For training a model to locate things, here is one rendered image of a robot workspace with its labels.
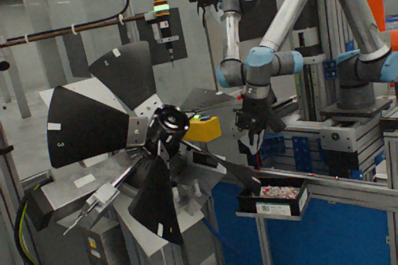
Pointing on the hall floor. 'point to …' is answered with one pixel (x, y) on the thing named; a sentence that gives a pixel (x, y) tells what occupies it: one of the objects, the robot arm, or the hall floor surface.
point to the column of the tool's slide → (8, 169)
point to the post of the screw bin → (264, 241)
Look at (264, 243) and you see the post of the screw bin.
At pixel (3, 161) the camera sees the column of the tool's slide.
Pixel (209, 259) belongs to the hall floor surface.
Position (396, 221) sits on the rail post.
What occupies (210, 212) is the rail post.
